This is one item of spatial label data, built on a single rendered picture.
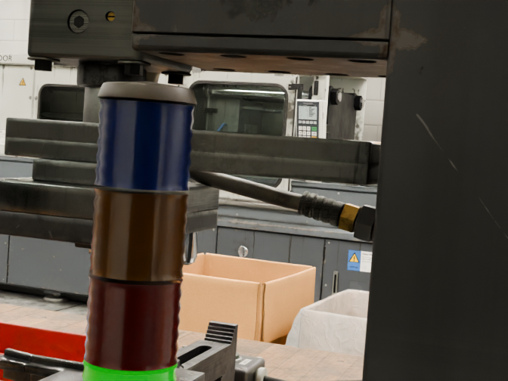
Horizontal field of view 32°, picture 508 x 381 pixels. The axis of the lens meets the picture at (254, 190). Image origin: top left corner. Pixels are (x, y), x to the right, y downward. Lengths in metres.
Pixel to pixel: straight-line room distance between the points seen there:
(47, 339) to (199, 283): 2.02
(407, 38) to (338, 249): 4.74
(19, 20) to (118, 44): 8.19
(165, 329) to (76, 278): 5.69
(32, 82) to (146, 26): 5.70
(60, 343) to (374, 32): 0.58
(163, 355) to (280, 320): 2.71
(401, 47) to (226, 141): 0.13
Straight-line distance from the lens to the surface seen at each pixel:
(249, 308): 2.92
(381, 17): 0.52
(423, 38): 0.51
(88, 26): 0.61
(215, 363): 0.86
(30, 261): 6.24
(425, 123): 0.51
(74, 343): 0.97
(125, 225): 0.34
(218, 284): 2.95
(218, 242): 5.50
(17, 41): 8.76
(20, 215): 0.59
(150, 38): 0.56
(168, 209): 0.34
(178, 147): 0.34
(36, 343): 1.00
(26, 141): 0.63
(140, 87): 0.34
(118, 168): 0.34
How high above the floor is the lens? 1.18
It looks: 3 degrees down
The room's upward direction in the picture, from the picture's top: 4 degrees clockwise
